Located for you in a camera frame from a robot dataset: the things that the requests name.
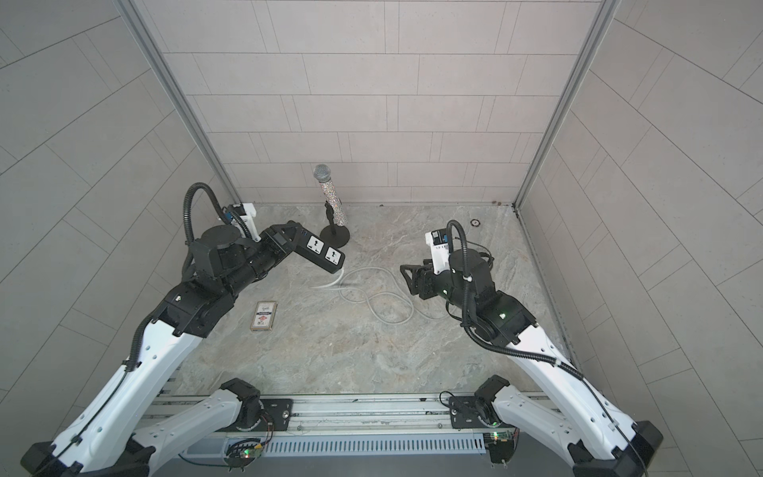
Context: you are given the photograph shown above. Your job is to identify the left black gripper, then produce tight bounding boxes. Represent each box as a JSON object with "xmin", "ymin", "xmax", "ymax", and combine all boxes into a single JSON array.
[{"xmin": 221, "ymin": 221, "xmax": 305, "ymax": 299}]

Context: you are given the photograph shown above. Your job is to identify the black power strip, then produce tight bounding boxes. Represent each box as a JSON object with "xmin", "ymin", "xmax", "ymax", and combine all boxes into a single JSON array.
[{"xmin": 284, "ymin": 221, "xmax": 346, "ymax": 273}]

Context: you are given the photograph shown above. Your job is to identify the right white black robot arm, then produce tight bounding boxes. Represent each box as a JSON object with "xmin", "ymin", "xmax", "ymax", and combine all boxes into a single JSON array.
[{"xmin": 399, "ymin": 220, "xmax": 664, "ymax": 476}]

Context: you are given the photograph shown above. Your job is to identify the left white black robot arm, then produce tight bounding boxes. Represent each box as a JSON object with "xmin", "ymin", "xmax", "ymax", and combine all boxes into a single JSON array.
[{"xmin": 21, "ymin": 182, "xmax": 299, "ymax": 476}]

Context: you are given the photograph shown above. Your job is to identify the white vent grille strip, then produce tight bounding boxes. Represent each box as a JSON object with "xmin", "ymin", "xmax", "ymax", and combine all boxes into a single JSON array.
[{"xmin": 178, "ymin": 433, "xmax": 487, "ymax": 460}]

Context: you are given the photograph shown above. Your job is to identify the glitter microphone on stand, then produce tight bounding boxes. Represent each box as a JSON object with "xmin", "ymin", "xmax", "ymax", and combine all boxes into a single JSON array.
[{"xmin": 313, "ymin": 164, "xmax": 350, "ymax": 248}]

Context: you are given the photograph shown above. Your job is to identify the small white red card box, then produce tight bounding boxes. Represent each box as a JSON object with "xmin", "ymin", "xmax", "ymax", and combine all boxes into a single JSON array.
[{"xmin": 250, "ymin": 301, "xmax": 277, "ymax": 331}]

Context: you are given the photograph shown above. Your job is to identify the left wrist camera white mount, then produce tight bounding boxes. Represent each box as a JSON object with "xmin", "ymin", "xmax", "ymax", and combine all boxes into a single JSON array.
[{"xmin": 226, "ymin": 203, "xmax": 261, "ymax": 242}]

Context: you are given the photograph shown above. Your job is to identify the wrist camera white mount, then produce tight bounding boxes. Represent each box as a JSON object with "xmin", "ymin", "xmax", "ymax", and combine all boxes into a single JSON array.
[
  {"xmin": 226, "ymin": 203, "xmax": 261, "ymax": 242},
  {"xmin": 425, "ymin": 229, "xmax": 453, "ymax": 274}
]

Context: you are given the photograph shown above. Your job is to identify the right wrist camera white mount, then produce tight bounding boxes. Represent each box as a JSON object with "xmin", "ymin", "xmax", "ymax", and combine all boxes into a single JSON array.
[{"xmin": 425, "ymin": 229, "xmax": 453, "ymax": 274}]

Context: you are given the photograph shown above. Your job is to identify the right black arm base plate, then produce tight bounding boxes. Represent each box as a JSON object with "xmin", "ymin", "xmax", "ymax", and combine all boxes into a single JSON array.
[{"xmin": 447, "ymin": 396, "xmax": 516, "ymax": 429}]

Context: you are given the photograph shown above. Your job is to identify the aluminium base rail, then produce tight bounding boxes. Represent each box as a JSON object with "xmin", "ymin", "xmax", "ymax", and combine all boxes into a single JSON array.
[{"xmin": 142, "ymin": 390, "xmax": 618, "ymax": 442}]

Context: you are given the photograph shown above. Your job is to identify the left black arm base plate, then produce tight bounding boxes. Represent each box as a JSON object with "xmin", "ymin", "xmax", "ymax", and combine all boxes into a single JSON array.
[{"xmin": 223, "ymin": 399, "xmax": 294, "ymax": 432}]

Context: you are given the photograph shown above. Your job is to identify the right circuit board with wires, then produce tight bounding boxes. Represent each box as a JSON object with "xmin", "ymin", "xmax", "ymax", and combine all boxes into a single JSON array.
[{"xmin": 483, "ymin": 431, "xmax": 517, "ymax": 468}]

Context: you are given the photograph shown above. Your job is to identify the circuit board with wires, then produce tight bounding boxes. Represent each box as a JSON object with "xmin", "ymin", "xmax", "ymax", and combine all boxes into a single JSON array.
[
  {"xmin": 483, "ymin": 431, "xmax": 517, "ymax": 468},
  {"xmin": 224, "ymin": 438, "xmax": 264, "ymax": 471}
]

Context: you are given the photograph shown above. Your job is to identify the left circuit board with wires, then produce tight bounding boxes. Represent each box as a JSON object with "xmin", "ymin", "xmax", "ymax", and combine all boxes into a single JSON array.
[{"xmin": 224, "ymin": 438, "xmax": 264, "ymax": 471}]

